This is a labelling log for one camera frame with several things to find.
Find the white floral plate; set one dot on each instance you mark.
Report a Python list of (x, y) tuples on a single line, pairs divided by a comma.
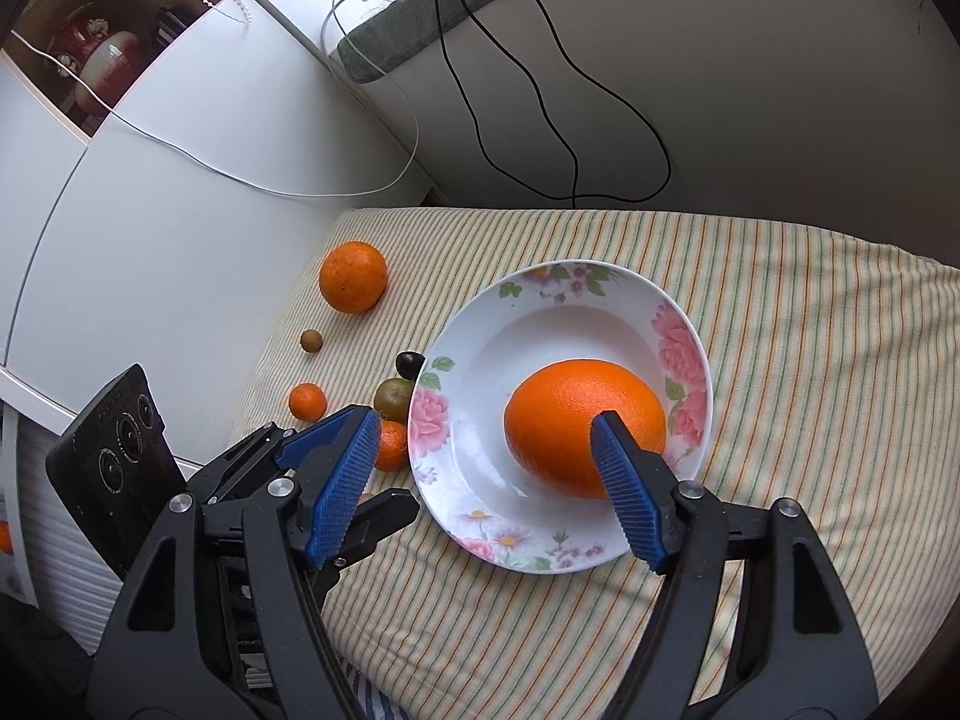
[(472, 480)]

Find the large smooth orange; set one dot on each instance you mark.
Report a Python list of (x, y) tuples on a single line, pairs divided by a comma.
[(562, 420)]

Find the dark plum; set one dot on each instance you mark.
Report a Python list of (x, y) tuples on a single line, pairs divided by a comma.
[(407, 365)]

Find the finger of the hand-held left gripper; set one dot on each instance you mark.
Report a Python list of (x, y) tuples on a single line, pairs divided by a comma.
[(382, 514), (322, 436)]

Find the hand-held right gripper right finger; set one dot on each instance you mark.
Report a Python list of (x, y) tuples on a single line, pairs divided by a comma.
[(626, 499)]

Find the red floral ceramic jar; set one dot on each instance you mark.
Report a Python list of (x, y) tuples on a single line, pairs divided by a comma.
[(86, 26)]

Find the grey windowsill cushion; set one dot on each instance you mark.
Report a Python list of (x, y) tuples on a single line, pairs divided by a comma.
[(405, 37)]

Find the brown kiwi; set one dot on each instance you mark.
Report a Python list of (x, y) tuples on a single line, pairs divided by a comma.
[(311, 341)]

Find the mandarin orange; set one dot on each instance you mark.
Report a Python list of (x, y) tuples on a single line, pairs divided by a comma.
[(307, 402), (392, 448)]

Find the green plum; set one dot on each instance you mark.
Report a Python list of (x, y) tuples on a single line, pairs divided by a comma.
[(391, 397)]

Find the large speckled orange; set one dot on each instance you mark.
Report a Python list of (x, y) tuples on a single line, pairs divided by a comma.
[(352, 277)]

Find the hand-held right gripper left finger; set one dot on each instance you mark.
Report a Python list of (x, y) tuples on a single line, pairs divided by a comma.
[(341, 499)]

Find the white cabinet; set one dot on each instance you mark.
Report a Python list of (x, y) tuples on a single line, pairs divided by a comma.
[(187, 277)]

